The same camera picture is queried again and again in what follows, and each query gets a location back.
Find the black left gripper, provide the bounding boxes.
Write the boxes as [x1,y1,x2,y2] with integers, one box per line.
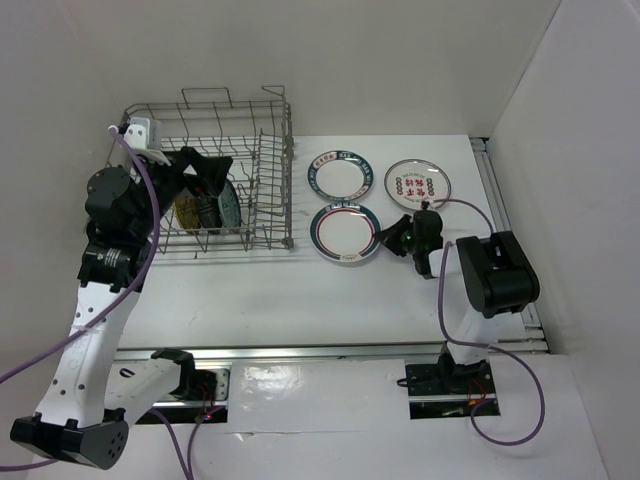
[129,146,231,237]

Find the blue floral plate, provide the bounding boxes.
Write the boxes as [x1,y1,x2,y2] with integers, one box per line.
[217,179,242,231]

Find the yellow patterned plate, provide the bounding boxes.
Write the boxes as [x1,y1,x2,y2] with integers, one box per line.
[174,196,201,235]

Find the black plate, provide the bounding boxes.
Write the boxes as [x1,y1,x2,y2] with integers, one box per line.
[195,196,222,235]

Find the green red ring plate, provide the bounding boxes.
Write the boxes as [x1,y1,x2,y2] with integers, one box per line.
[309,202,381,266]

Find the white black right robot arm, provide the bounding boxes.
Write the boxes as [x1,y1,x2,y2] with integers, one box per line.
[374,210,540,392]

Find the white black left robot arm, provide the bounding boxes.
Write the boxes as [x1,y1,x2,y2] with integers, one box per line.
[10,147,233,470]

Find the white plate red characters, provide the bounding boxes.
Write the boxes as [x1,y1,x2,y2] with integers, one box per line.
[383,159,452,211]

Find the grey wire dish rack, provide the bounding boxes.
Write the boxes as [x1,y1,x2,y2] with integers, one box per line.
[105,86,294,257]

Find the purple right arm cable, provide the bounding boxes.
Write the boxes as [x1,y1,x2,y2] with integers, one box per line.
[429,198,546,446]

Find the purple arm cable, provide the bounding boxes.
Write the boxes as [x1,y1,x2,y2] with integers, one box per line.
[0,127,162,386]
[429,198,546,446]

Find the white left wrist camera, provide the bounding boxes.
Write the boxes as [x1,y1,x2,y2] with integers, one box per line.
[111,116,170,165]

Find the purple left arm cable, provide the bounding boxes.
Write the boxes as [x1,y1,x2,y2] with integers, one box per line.
[0,127,162,386]

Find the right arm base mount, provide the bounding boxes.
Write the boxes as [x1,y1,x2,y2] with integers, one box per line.
[396,346,500,420]

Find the aluminium table rail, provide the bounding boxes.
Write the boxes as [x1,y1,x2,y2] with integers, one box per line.
[469,138,549,354]

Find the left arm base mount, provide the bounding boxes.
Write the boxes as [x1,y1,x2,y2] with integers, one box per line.
[151,363,231,425]

